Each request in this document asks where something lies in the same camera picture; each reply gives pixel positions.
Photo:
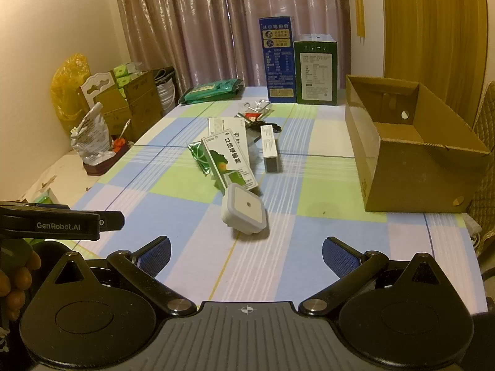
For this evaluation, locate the yellow plastic bag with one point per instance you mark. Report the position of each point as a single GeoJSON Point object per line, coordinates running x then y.
{"type": "Point", "coordinates": [67, 89]}

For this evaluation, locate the dark wooden tray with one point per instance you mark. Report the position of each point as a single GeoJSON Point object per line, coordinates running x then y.
{"type": "Point", "coordinates": [104, 164]}

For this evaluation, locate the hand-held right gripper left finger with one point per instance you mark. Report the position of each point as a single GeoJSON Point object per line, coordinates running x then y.
{"type": "Point", "coordinates": [156, 255]}

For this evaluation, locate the person's left hand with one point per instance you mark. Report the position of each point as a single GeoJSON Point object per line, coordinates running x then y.
{"type": "Point", "coordinates": [18, 278]}

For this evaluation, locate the brown cardboard carton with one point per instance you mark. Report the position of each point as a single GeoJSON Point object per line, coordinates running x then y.
{"type": "Point", "coordinates": [143, 104]}

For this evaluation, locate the silver green foil pouch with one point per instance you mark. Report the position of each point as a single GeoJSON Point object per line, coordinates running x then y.
{"type": "Point", "coordinates": [199, 158]}

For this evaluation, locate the pink curtain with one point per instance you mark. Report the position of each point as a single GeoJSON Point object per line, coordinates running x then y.
{"type": "Point", "coordinates": [193, 27]}

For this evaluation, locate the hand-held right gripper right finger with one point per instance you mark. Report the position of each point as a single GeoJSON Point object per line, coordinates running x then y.
{"type": "Point", "coordinates": [338, 257]}

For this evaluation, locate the red candy packet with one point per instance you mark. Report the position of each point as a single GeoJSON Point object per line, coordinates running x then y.
{"type": "Point", "coordinates": [251, 116]}

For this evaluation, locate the white square night light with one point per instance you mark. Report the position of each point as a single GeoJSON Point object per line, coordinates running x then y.
{"type": "Point", "coordinates": [243, 210]}

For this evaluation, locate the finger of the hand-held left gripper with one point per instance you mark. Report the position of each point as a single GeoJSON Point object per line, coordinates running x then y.
{"type": "Point", "coordinates": [113, 221]}

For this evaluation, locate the black and white bags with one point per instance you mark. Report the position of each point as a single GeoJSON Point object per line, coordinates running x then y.
{"type": "Point", "coordinates": [166, 92]}

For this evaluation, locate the wooden wardrobe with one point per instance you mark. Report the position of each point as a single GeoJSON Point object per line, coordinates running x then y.
{"type": "Point", "coordinates": [425, 27]}

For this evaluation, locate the narrow white black box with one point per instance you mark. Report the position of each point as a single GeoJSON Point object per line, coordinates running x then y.
{"type": "Point", "coordinates": [270, 148]}

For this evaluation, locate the white flat box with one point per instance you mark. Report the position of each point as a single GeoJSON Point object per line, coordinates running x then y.
{"type": "Point", "coordinates": [220, 125]}

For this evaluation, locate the stack of green small boxes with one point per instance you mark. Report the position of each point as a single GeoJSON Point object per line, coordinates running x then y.
{"type": "Point", "coordinates": [123, 75]}

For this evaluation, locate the green white medicine box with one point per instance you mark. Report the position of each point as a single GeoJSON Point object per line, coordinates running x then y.
{"type": "Point", "coordinates": [228, 158]}

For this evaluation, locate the checked cloth desktop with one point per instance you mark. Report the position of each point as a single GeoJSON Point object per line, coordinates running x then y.
{"type": "Point", "coordinates": [317, 185]}

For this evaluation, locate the brown cardboard box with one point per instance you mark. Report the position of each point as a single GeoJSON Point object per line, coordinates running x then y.
{"type": "Point", "coordinates": [406, 177]}

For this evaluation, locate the green milk carton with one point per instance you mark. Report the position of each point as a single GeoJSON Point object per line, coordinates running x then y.
{"type": "Point", "coordinates": [315, 73]}

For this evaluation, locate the blue milk carton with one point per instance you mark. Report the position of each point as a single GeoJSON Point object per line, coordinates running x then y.
{"type": "Point", "coordinates": [278, 65]}

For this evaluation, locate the clear binder clip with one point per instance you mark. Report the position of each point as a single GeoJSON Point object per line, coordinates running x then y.
{"type": "Point", "coordinates": [257, 105]}

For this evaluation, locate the crumpled silver bag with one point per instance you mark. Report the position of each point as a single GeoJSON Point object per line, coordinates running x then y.
{"type": "Point", "coordinates": [91, 135]}

